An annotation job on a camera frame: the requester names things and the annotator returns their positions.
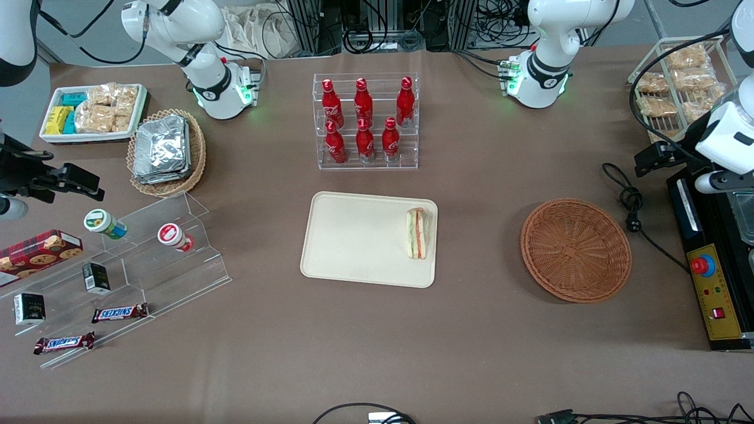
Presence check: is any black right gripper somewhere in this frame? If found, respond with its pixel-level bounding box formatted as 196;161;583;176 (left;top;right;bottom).
0;134;105;204

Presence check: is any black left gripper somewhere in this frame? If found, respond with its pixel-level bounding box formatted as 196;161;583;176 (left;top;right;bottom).
634;144;699;177

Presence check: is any plastic-wrapped triangle sandwich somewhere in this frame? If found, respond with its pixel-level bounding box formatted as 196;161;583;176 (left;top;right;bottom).
405;207;434;260

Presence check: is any brown wicker basket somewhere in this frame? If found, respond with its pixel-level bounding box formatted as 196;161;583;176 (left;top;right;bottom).
520;198;633;304

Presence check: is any light tan wicker basket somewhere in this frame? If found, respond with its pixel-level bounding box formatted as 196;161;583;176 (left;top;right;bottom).
127;108;207;197

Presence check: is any cream plastic serving tray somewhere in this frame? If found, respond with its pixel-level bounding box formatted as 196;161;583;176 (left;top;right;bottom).
300;191;439;289

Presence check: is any white rectangular snack bin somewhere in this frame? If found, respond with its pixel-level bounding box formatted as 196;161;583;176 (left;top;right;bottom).
39;84;149;145

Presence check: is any green-lidded white cup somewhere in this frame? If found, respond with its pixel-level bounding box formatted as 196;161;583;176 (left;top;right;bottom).
83;208;127;240

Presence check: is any bagged bread pastry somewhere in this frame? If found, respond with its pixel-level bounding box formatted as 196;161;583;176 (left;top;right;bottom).
636;72;670;95
666;47;709;71
674;68;717;92
680;87;726;122
638;96;678;118

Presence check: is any yellow snack packet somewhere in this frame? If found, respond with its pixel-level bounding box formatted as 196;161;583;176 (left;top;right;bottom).
45;106;74;135

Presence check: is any silver foil packet stack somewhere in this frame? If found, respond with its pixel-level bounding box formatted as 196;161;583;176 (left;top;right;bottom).
133;114;192;185

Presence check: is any red cookie box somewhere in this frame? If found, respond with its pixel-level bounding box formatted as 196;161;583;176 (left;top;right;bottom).
0;229;84;288

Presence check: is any small black carton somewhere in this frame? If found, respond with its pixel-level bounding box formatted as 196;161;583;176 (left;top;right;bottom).
14;293;47;326
82;263;111;295

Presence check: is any red-lidded white cup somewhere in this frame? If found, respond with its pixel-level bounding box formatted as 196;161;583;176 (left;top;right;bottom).
157;223;195;253

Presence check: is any clear acrylic stepped stand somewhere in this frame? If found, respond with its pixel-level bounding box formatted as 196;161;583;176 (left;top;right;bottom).
0;190;232;370

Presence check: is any brown Snickers bar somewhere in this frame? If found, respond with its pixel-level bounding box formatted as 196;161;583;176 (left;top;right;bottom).
91;303;150;324
34;332;96;355

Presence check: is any black machine with yellow panel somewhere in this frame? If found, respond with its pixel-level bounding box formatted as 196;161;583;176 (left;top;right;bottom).
667;168;754;352

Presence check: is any cream cloth bag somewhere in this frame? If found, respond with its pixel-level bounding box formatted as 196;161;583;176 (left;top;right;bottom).
223;5;295;58

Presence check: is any red cola bottle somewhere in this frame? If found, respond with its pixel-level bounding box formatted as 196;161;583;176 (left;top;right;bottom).
325;121;347;164
354;77;373;125
321;79;344;128
382;117;401;161
396;76;415;127
356;118;375;163

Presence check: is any clear acrylic bottle rack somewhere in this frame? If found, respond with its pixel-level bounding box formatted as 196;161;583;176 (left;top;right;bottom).
312;72;420;171

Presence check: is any black power cable with plug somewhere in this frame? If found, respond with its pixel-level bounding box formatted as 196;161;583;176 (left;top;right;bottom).
601;162;691;273

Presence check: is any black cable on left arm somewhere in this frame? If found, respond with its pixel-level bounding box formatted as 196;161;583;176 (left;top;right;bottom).
628;29;734;157

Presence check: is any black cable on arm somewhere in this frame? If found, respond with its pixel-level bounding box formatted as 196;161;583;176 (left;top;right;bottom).
35;0;148;65
628;29;734;157

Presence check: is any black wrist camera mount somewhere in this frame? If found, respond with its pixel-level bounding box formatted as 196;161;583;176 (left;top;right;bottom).
709;173;754;193

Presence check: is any white wire rack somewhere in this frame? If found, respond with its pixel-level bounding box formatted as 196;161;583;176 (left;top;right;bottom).
627;35;740;145

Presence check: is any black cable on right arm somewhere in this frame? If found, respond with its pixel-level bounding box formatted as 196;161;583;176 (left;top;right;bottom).
35;0;148;65

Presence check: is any black cable with connector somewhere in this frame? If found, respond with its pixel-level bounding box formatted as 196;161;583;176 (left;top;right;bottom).
536;392;754;424

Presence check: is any black aluminium frame with cables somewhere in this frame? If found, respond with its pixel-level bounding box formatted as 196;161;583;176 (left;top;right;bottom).
286;0;534;55

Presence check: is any black looped cable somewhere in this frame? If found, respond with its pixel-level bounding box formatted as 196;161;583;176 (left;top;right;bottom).
311;403;416;424

